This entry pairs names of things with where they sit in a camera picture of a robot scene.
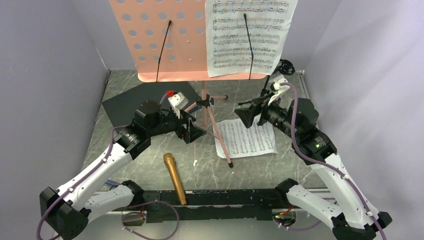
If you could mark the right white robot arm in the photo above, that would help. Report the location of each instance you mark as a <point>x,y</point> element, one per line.
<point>352,216</point>

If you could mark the pink music stand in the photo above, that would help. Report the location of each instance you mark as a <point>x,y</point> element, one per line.
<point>167,41</point>

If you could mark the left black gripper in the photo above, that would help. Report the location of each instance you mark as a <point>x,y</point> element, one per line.
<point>191,132</point>

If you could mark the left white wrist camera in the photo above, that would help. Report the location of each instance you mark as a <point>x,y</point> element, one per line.
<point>177,101</point>

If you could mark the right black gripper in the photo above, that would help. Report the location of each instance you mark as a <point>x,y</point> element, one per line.
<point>247,115</point>

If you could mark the black microphone stand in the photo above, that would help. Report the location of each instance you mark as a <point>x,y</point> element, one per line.
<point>283,68</point>

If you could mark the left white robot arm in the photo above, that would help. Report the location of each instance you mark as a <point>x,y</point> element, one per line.
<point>69,208</point>

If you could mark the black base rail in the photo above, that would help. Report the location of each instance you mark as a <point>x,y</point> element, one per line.
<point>214,204</point>

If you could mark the gold microphone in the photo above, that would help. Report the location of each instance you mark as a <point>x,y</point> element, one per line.
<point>171,166</point>

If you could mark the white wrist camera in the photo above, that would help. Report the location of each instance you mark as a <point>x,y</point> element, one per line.
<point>278,88</point>
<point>177,101</point>

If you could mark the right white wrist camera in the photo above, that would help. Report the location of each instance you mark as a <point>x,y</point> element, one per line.
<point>278,88</point>

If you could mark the black blue flat box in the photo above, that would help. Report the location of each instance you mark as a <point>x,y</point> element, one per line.
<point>121,108</point>

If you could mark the sheet music page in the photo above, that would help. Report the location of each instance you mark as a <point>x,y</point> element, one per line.
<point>246,36</point>
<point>241,142</point>

